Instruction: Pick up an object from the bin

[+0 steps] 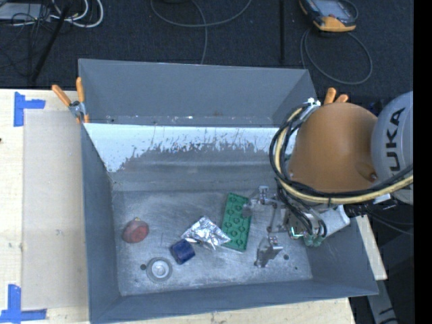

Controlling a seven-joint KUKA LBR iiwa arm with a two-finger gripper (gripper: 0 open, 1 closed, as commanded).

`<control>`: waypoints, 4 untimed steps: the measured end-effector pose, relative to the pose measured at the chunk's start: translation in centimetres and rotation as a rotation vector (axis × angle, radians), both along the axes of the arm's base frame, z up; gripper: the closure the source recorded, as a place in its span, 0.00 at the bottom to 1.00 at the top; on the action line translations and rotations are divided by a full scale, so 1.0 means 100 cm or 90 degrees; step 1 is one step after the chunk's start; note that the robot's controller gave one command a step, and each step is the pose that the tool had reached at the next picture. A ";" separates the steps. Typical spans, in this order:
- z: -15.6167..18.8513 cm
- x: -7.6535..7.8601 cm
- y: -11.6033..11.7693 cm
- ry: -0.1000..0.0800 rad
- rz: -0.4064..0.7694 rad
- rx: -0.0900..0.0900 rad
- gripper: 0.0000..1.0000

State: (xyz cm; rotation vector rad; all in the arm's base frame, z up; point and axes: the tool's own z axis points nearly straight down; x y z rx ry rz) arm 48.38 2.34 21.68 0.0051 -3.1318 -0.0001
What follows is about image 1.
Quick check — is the grey metal bin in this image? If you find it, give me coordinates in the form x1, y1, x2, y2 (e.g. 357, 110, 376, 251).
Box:
77, 58, 380, 324

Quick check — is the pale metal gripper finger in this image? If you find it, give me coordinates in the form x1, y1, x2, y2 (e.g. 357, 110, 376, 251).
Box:
254, 236, 284, 269
242, 185, 271, 219

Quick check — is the small blue cup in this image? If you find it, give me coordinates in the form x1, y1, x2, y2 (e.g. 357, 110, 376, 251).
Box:
169, 238, 196, 266

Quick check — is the red round toy fruit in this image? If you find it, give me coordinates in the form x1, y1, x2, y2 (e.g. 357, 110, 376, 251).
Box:
121, 217, 150, 244

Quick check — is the crumpled silver foil packet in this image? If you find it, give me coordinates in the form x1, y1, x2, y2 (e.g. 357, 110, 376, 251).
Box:
180, 216, 232, 251

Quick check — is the dark green flat block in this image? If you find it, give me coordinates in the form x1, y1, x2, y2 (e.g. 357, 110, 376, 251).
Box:
221, 192, 254, 252

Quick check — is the pale flat board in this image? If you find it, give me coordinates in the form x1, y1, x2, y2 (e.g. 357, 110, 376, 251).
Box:
20, 108, 89, 312

